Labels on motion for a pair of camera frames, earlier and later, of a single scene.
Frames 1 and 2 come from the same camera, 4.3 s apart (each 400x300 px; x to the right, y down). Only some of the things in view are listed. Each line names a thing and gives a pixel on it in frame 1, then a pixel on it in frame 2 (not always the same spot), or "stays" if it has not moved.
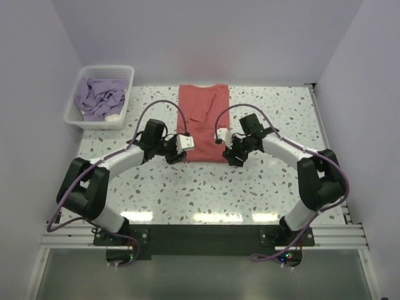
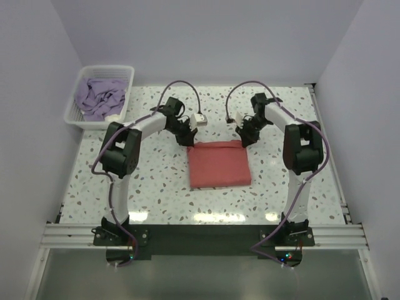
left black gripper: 175,157 -> 187,139
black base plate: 158,242 stays
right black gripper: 230,155 -> 247,138
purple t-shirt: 99,99 stays
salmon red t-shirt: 200,105 -> 219,164
